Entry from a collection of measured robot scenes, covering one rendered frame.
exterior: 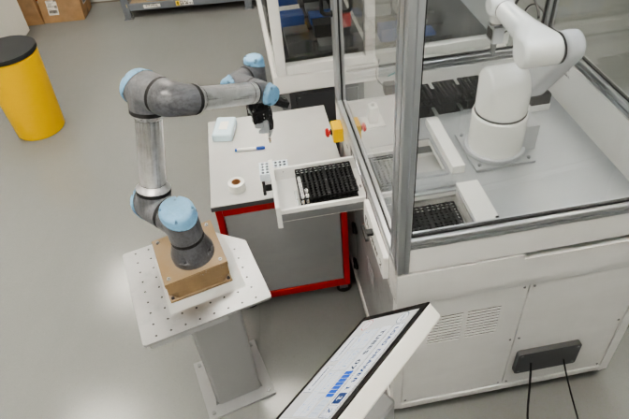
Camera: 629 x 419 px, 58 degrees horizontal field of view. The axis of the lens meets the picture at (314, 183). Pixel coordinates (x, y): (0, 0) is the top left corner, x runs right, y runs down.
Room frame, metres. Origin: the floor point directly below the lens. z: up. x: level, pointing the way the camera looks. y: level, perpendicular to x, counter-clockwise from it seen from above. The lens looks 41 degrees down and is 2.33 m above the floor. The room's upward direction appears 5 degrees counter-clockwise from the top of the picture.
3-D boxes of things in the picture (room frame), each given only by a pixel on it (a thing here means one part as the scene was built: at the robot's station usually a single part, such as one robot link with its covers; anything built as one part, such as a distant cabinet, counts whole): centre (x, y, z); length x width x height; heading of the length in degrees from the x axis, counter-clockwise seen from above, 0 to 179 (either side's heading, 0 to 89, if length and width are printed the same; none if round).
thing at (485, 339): (1.65, -0.65, 0.40); 1.03 x 0.95 x 0.80; 6
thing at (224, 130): (2.20, 0.40, 0.78); 0.15 x 0.10 x 0.04; 174
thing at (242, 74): (1.78, 0.23, 1.28); 0.11 x 0.11 x 0.08; 48
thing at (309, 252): (2.03, 0.18, 0.38); 0.62 x 0.58 x 0.76; 6
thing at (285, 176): (1.64, -0.05, 0.86); 0.40 x 0.26 x 0.06; 96
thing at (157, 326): (1.34, 0.47, 0.70); 0.45 x 0.44 x 0.12; 110
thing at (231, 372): (1.35, 0.45, 0.38); 0.30 x 0.30 x 0.76; 20
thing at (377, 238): (1.34, -0.19, 0.87); 0.29 x 0.02 x 0.11; 6
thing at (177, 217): (1.35, 0.46, 1.03); 0.13 x 0.12 x 0.14; 48
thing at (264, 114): (1.86, 0.19, 1.12); 0.09 x 0.08 x 0.12; 113
